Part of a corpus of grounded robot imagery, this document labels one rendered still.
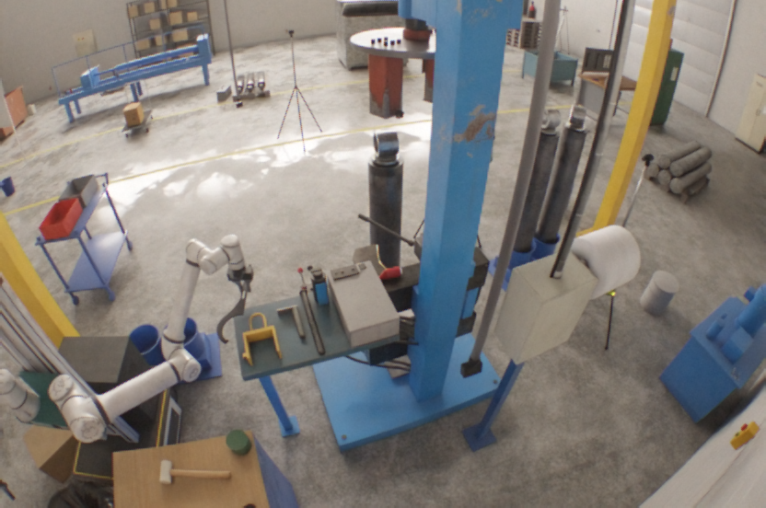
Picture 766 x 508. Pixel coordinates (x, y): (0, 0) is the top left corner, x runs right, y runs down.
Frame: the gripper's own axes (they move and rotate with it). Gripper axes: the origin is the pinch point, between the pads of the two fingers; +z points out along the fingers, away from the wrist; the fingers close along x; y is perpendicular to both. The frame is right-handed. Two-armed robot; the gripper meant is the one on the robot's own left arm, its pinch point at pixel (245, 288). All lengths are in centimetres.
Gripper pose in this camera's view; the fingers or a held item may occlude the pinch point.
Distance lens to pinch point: 210.3
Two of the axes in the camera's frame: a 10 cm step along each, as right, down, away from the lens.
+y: -1.1, -6.0, 7.9
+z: 0.0, 8.0, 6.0
